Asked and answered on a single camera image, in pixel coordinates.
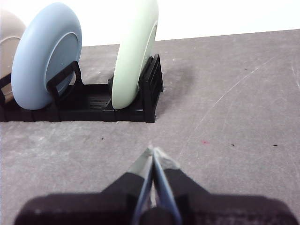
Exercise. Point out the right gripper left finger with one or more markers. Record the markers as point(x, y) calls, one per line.
point(93, 206)

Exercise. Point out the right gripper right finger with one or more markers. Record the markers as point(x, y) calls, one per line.
point(211, 208)

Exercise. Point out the cream yellow plate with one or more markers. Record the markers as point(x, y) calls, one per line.
point(9, 35)

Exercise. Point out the black plate rack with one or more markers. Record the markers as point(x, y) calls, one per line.
point(89, 110)

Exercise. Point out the pale green plate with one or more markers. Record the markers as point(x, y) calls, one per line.
point(131, 58)

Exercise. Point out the blue plate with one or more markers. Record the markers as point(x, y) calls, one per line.
point(30, 58)

